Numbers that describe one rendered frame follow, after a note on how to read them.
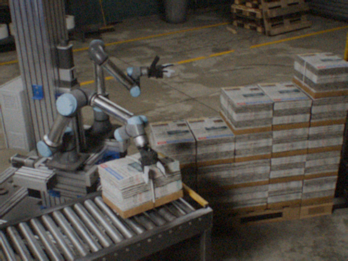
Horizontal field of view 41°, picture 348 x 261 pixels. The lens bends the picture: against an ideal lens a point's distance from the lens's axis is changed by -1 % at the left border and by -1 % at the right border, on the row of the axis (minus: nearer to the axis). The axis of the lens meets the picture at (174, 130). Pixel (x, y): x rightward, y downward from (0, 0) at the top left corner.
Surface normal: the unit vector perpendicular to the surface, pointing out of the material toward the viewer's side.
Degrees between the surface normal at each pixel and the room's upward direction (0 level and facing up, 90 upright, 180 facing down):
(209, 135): 1
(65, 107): 84
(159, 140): 1
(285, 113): 90
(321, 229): 0
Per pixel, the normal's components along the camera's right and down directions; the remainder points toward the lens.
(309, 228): -0.02, -0.90
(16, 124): -0.35, 0.41
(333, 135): 0.21, 0.42
